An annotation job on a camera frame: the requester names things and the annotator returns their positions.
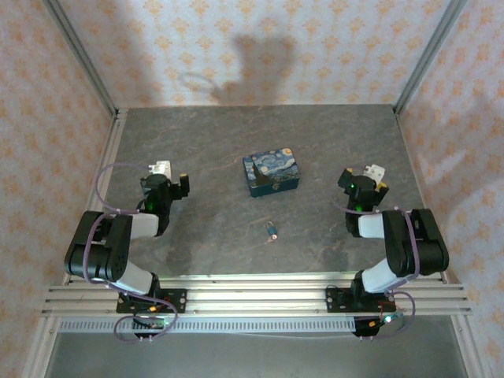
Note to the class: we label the wide aluminium mounting beam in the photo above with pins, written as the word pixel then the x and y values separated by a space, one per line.
pixel 256 299

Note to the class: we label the aluminium table side rail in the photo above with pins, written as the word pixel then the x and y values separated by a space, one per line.
pixel 112 141

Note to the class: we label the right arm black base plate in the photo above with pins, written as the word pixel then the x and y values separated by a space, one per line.
pixel 336 301

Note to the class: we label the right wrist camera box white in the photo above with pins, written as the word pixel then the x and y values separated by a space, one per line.
pixel 374 172

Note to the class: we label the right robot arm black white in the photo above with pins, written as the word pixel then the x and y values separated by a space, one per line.
pixel 417 244

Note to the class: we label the narrow aluminium table edge rail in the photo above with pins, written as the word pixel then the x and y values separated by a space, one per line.
pixel 256 279

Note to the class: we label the aluminium upright frame post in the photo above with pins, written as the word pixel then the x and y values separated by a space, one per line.
pixel 80 55
pixel 427 55

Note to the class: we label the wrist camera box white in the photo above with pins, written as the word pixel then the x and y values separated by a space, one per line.
pixel 162 167
pixel 374 172

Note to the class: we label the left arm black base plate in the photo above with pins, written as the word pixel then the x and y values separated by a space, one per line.
pixel 177 301

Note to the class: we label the starry night print box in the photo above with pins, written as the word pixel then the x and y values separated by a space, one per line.
pixel 271 173

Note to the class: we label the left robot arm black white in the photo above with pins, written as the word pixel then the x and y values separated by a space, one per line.
pixel 102 252

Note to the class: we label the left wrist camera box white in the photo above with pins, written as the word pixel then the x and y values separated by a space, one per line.
pixel 162 167

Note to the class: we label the aluminium lower frame post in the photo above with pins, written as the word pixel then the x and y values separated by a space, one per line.
pixel 466 346
pixel 39 346

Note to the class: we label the small teal padlock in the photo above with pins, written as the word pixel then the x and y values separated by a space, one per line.
pixel 271 229

